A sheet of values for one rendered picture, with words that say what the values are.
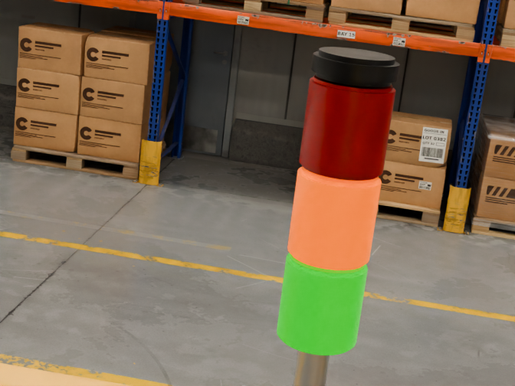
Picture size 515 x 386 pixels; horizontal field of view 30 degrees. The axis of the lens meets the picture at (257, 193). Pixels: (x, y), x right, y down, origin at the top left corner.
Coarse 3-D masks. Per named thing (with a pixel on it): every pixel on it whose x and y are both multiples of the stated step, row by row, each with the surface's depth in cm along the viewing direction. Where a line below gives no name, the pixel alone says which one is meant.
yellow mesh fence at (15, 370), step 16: (0, 368) 64; (16, 368) 64; (32, 368) 65; (0, 384) 62; (16, 384) 62; (32, 384) 63; (48, 384) 63; (64, 384) 63; (80, 384) 63; (96, 384) 64; (112, 384) 64
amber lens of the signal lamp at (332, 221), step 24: (312, 192) 55; (336, 192) 55; (360, 192) 55; (312, 216) 56; (336, 216) 55; (360, 216) 55; (288, 240) 58; (312, 240) 56; (336, 240) 55; (360, 240) 56; (312, 264) 56; (336, 264) 56; (360, 264) 57
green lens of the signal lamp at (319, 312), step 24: (288, 264) 58; (288, 288) 58; (312, 288) 56; (336, 288) 56; (360, 288) 57; (288, 312) 58; (312, 312) 57; (336, 312) 57; (360, 312) 59; (288, 336) 58; (312, 336) 57; (336, 336) 57
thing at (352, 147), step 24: (312, 96) 55; (336, 96) 53; (360, 96) 53; (384, 96) 54; (312, 120) 55; (336, 120) 54; (360, 120) 54; (384, 120) 54; (312, 144) 55; (336, 144) 54; (360, 144) 54; (384, 144) 55; (312, 168) 55; (336, 168) 54; (360, 168) 54
